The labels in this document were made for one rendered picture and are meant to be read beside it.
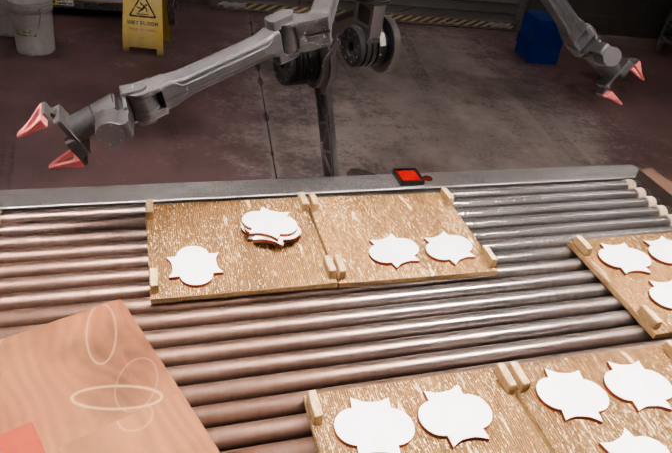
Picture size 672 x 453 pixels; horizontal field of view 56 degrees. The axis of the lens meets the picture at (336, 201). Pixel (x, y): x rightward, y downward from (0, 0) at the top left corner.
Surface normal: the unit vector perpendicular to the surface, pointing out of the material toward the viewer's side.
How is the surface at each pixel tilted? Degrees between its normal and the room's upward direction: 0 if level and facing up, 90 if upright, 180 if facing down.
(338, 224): 0
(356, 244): 0
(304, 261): 0
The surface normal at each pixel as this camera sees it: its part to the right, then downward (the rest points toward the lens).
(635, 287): 0.13, -0.82
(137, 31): 0.11, 0.44
